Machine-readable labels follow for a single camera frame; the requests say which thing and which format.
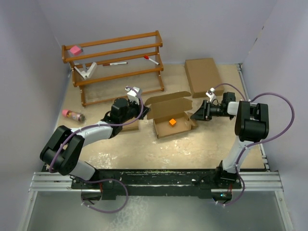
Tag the wooden rack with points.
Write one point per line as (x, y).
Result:
(131, 49)

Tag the large closed cardboard box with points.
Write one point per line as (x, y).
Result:
(202, 75)

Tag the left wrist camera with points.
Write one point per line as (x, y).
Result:
(133, 94)

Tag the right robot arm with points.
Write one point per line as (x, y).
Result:
(251, 126)

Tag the small closed cardboard box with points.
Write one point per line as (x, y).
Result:
(131, 127)

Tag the white eraser brush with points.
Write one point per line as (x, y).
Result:
(86, 73)

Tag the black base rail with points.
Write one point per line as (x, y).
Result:
(107, 184)

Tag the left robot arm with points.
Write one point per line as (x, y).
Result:
(64, 147)

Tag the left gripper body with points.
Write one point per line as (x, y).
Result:
(136, 110)

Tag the black capped white marker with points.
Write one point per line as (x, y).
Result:
(115, 63)

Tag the orange ball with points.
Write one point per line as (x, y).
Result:
(172, 122)

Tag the pink eraser block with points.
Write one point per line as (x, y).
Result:
(76, 50)

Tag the small pink capped bottle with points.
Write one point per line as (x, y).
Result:
(78, 117)

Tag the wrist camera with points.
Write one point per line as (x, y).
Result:
(133, 94)
(211, 95)

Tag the red capped marker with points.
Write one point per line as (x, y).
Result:
(150, 59)

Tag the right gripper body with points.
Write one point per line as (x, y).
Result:
(213, 110)

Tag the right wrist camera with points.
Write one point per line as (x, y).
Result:
(211, 95)

